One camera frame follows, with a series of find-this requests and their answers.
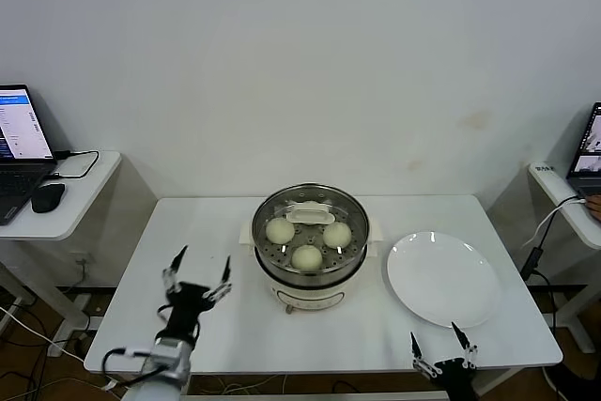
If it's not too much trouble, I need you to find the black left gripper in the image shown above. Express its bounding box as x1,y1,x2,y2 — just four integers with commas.
162,244,235,342

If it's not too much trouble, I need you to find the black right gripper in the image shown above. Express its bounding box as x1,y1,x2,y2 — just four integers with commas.
408,321,480,401

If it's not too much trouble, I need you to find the white steamed baozi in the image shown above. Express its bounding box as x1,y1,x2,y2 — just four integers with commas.
266,217,297,245
291,244,324,274
322,221,353,250

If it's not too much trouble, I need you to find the glass lid cream handle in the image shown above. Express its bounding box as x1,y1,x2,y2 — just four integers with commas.
251,183,371,276

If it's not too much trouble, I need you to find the steel steamer basket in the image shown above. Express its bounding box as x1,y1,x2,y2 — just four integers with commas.
239,183,387,278

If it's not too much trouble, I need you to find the white round plate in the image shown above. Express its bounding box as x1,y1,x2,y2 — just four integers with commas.
387,230,501,330

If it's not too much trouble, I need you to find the cream electric cooker pot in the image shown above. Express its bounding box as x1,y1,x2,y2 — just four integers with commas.
253,243,372,316

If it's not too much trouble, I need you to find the black power adapter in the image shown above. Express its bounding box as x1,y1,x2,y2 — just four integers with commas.
520,244,547,281

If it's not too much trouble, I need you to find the white side table with mouse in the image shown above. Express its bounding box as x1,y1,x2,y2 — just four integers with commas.
0,150,159,358

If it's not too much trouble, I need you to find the black computer mouse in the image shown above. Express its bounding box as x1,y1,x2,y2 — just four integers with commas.
31,181,67,213

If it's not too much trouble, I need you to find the black laptop white-blue screen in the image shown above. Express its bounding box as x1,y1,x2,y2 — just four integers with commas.
0,84,59,226

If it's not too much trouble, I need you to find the dark laptop grey screen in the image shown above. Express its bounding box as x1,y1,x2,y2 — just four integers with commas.
566,100,601,198

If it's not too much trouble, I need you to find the black laptop charger cable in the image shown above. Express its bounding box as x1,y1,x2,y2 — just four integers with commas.
44,149,100,181

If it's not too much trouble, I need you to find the white charger cable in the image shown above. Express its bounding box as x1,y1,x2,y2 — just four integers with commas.
520,196,591,250

